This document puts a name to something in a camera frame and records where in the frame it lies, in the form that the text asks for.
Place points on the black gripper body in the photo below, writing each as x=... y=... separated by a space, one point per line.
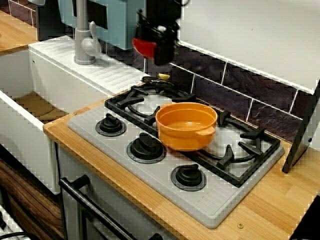
x=165 y=25

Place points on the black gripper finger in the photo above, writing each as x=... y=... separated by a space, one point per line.
x=165 y=51
x=145 y=32

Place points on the red toy pepper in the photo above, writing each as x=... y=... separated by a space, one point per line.
x=145 y=48

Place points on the glass lid with yellow knob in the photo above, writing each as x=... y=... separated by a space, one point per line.
x=163 y=76

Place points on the teal toy microwave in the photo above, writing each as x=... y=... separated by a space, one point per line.
x=115 y=25

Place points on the dark tiled backsplash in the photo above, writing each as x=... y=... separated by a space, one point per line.
x=212 y=82

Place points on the grey toy faucet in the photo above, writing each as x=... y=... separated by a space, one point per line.
x=81 y=37

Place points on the black stove knob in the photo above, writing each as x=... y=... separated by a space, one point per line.
x=187 y=176
x=110 y=123
x=145 y=147

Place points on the white sink unit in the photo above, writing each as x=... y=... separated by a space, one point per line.
x=62 y=82

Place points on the black box behind faucet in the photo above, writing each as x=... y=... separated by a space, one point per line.
x=47 y=22

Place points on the black stove grate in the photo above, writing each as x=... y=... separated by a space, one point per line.
x=252 y=133

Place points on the grey stove plate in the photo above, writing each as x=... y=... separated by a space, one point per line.
x=215 y=200

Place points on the black side panel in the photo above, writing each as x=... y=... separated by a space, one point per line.
x=300 y=132

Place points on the wooden countertop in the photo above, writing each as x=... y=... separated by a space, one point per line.
x=275 y=200

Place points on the grey oven cabinet front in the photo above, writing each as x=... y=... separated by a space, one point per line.
x=71 y=215

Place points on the dark wood grain board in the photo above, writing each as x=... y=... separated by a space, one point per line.
x=25 y=200

